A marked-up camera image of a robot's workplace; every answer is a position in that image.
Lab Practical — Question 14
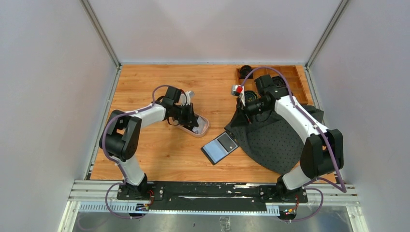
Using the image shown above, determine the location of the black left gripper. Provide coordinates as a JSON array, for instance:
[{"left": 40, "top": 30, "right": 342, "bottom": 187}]
[{"left": 173, "top": 102, "right": 199, "bottom": 127}]

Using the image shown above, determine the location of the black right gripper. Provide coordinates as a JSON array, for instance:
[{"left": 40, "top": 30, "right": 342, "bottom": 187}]
[{"left": 231, "top": 97, "right": 271, "bottom": 128}]

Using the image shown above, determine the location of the silver VIP credit card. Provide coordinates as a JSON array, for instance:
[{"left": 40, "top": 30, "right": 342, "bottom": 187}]
[{"left": 192, "top": 124, "right": 207, "bottom": 134}]

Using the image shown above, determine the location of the pink oval card tray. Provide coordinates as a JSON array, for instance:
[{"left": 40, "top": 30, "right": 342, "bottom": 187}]
[{"left": 177, "top": 114, "right": 210, "bottom": 138}]

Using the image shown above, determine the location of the black credit card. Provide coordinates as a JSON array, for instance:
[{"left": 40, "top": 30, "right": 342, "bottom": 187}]
[{"left": 217, "top": 132, "right": 238, "bottom": 154}]

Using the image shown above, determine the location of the black card holder wallet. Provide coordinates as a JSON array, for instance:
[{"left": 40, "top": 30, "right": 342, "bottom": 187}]
[{"left": 201, "top": 131, "right": 239, "bottom": 165}]

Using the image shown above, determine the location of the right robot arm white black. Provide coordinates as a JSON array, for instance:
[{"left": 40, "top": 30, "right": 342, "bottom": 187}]
[{"left": 231, "top": 75, "right": 344, "bottom": 202}]

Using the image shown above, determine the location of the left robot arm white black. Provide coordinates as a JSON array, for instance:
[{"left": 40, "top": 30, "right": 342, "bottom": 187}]
[{"left": 99, "top": 85, "right": 206, "bottom": 200}]

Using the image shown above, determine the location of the black rolled belt green pattern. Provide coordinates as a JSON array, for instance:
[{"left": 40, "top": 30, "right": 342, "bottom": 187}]
[{"left": 244, "top": 90, "right": 258, "bottom": 102}]

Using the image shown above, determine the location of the dark grey dotted cloth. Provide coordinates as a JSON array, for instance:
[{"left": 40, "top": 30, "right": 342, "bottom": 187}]
[{"left": 225, "top": 110, "right": 304, "bottom": 174}]

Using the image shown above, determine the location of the black rolled belt top left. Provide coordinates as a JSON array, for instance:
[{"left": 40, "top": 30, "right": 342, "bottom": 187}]
[{"left": 238, "top": 65, "right": 253, "bottom": 79}]

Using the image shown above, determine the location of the black rolled belt middle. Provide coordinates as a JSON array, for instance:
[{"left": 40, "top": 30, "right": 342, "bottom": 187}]
[{"left": 272, "top": 76, "right": 286, "bottom": 88}]

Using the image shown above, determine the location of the wooden compartment tray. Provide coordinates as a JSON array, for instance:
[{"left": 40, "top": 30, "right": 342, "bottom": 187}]
[{"left": 244, "top": 65, "right": 309, "bottom": 105}]

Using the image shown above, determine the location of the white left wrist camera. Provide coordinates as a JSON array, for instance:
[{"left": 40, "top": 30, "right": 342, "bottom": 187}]
[{"left": 180, "top": 90, "right": 195, "bottom": 105}]

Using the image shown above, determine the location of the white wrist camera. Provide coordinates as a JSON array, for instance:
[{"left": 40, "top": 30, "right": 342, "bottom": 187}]
[
  {"left": 231, "top": 85, "right": 246, "bottom": 106},
  {"left": 180, "top": 90, "right": 195, "bottom": 105}
]

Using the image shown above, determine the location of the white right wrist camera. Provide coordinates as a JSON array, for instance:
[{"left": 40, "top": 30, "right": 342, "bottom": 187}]
[{"left": 231, "top": 85, "right": 246, "bottom": 106}]

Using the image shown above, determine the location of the aluminium frame rail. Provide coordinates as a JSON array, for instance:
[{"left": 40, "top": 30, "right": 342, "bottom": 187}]
[{"left": 58, "top": 180, "right": 367, "bottom": 232}]

